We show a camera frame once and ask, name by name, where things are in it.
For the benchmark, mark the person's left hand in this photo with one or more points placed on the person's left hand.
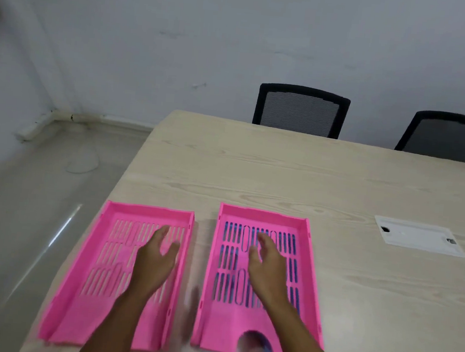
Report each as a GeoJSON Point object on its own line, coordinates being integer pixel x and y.
{"type": "Point", "coordinates": [153, 265]}

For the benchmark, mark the person's right hand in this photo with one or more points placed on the person's right hand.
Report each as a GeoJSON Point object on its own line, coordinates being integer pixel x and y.
{"type": "Point", "coordinates": [267, 273]}

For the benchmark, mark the person's right thumb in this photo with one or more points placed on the person's right thumb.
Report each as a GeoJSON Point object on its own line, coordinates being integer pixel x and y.
{"type": "Point", "coordinates": [253, 257]}

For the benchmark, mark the person's left thumb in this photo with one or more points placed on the person's left thumb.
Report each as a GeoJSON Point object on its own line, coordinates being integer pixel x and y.
{"type": "Point", "coordinates": [173, 250]}

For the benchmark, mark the person's left forearm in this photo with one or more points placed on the person's left forearm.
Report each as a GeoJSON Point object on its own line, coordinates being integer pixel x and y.
{"type": "Point", "coordinates": [113, 328]}

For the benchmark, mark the person's right forearm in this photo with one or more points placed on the person's right forearm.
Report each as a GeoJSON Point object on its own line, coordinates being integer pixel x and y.
{"type": "Point", "coordinates": [302, 344]}

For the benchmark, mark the pink plastic document tray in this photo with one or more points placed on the pink plastic document tray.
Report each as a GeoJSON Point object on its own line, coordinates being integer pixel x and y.
{"type": "Point", "coordinates": [80, 310]}
{"type": "Point", "coordinates": [223, 316]}

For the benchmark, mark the black mesh office chair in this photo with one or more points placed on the black mesh office chair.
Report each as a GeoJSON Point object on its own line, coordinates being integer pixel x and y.
{"type": "Point", "coordinates": [449, 137]}
{"type": "Point", "coordinates": [300, 108]}

